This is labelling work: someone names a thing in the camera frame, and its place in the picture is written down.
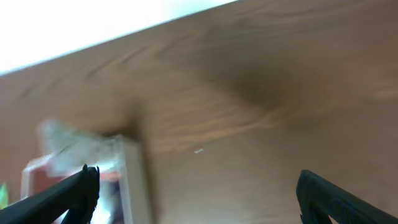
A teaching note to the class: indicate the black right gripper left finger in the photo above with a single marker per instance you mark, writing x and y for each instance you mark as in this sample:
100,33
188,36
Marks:
76,197

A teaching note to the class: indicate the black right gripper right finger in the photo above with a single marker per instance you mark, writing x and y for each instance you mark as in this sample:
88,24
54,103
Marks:
321,202

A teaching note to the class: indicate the clear pump bottle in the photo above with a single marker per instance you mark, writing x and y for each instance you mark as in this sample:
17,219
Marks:
70,149

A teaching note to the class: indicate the white cardboard box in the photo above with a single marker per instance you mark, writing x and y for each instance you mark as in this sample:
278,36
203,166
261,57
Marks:
133,181

